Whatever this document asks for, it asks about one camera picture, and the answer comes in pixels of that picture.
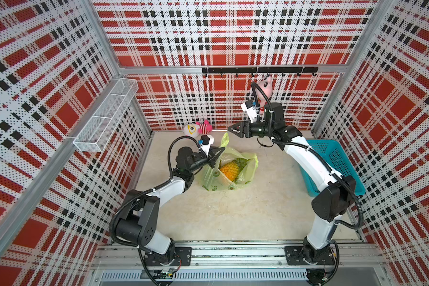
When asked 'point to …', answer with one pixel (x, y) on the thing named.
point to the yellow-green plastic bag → (214, 179)
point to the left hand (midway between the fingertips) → (226, 147)
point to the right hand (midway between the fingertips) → (233, 127)
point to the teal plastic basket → (333, 154)
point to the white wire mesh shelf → (95, 136)
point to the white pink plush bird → (193, 130)
